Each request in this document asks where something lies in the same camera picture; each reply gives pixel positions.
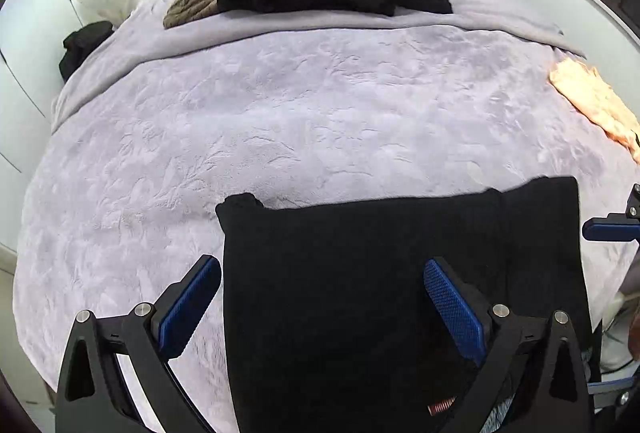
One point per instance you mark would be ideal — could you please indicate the black fleece pants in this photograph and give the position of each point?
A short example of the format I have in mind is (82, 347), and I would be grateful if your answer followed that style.
(327, 323)

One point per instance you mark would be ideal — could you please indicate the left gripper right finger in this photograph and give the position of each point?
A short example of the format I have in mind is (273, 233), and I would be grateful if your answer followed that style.
(552, 395)

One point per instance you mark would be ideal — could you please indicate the peach cloth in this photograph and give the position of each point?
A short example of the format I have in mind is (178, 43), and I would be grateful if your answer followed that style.
(585, 89)

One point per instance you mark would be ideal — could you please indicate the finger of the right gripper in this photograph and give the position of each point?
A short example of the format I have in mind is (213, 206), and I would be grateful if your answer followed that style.
(614, 393)
(616, 227)

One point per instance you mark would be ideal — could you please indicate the small black garment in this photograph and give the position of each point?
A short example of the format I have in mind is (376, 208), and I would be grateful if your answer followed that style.
(80, 44)

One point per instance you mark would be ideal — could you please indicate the blue patterned cloth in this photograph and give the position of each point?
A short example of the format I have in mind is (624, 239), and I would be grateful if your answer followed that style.
(498, 412)

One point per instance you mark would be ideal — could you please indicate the white wardrobe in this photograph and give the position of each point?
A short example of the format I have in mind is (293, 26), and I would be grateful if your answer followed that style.
(32, 34)

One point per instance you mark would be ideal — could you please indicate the lilac plush bed blanket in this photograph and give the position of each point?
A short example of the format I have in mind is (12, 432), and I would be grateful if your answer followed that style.
(159, 125)

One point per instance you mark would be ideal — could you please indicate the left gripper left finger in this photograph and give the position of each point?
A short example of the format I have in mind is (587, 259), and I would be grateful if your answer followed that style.
(93, 395)

